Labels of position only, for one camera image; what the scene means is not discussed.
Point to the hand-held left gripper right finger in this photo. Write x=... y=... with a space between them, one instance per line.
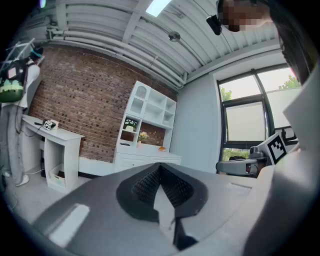
x=215 y=200

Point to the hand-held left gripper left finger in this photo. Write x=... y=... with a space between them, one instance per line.
x=100 y=220

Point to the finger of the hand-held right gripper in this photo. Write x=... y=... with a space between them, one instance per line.
x=235 y=167

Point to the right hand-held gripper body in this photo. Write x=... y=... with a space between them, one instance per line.
x=276 y=150

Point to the white drawer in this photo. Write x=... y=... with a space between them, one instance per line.
x=165 y=160
x=130 y=161

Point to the person's right forearm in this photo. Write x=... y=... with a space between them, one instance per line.
x=287 y=205

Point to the person's white shirt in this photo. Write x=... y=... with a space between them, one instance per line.
x=307 y=112

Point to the white storage bin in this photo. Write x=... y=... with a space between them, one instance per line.
x=57 y=176

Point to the orange bread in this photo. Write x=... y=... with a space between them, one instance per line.
x=162 y=149

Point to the small white desk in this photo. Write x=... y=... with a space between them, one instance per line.
x=62 y=137

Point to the orange flowers in pink vase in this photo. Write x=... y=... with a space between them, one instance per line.
x=142 y=137

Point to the white hutch desk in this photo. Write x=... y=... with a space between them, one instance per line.
x=155 y=112

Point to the white flower pot plant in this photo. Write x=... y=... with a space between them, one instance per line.
x=130 y=125

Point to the person's head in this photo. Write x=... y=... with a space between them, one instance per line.
x=242 y=15

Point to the round ceiling sensor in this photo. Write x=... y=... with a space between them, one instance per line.
x=174 y=36

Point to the ceiling light panel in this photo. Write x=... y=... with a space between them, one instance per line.
x=157 y=7

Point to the black head camera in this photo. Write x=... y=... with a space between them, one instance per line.
x=215 y=23

